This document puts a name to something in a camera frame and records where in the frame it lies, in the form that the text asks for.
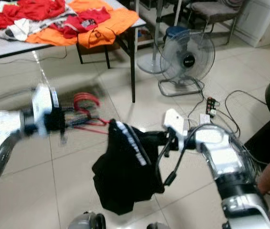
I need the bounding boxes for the grey chair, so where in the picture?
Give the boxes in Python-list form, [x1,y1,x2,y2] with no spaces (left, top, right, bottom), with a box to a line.
[183,0,245,46]

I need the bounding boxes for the grey table with black legs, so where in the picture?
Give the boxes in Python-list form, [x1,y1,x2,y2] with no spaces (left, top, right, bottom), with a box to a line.
[0,0,147,103]

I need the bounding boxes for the black floor cable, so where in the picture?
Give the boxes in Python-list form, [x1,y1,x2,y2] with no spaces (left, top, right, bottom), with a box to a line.
[221,90,269,125]

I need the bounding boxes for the robot leg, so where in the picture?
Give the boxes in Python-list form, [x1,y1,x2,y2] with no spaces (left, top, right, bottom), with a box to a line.
[147,222,169,229]
[68,211,106,229]

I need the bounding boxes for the black shorts with white stripes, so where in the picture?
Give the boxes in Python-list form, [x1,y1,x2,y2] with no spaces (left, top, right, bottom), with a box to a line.
[91,121,165,216]

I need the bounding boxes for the red shirt with plaid lining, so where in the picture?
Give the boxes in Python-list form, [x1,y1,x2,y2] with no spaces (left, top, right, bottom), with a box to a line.
[56,6,112,40]

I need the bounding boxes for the orange shirt with black trim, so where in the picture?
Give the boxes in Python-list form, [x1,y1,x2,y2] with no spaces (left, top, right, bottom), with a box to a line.
[25,0,139,50]

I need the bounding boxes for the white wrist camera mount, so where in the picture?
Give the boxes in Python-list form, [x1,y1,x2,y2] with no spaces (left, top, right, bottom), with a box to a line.
[164,109,187,152]
[32,83,62,139]

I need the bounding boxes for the grey floor fan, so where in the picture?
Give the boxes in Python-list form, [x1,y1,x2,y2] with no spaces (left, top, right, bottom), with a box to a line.
[158,30,217,97]

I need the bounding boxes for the robot right leg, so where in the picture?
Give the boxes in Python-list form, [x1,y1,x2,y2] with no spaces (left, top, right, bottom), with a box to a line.
[147,222,169,229]

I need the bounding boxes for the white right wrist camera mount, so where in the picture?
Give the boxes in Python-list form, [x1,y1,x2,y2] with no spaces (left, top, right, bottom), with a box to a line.
[164,109,187,152]

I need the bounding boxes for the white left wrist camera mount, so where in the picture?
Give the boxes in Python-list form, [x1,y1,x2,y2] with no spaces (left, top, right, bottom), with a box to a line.
[32,83,62,139]

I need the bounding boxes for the black power strip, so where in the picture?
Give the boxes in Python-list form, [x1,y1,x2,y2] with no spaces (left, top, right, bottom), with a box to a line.
[206,97,221,118]

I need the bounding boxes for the robot left leg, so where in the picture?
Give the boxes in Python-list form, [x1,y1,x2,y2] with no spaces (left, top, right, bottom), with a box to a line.
[68,211,106,229]

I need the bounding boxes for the plain white cabinet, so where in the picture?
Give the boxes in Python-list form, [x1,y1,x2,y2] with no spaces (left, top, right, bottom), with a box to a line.
[233,0,270,48]

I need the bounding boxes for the white container with blue lid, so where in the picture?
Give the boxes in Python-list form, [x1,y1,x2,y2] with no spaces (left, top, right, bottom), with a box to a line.
[165,25,190,41]

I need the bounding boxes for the red clothes hanger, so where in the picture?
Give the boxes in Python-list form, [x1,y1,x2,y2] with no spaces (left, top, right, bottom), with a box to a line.
[72,92,119,135]

